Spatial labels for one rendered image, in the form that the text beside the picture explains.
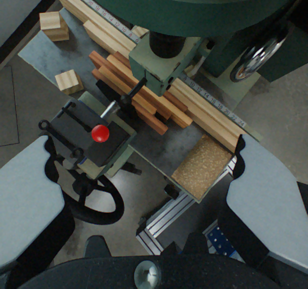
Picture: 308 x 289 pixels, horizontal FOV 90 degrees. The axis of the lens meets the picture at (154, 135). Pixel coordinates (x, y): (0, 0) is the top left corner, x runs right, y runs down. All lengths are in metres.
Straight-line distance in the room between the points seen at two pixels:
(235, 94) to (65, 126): 0.51
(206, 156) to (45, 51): 0.48
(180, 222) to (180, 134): 0.89
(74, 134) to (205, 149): 0.28
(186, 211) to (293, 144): 1.12
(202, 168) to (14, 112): 1.58
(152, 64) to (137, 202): 1.21
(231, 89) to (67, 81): 0.49
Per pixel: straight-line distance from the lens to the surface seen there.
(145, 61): 0.25
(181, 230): 1.23
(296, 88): 1.91
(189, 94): 0.37
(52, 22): 0.51
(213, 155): 0.39
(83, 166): 0.36
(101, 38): 0.45
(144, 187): 1.33
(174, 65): 0.25
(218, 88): 0.57
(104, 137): 0.28
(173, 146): 0.39
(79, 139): 0.32
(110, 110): 0.35
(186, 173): 0.38
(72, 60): 0.49
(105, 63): 0.40
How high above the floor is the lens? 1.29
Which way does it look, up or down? 85 degrees down
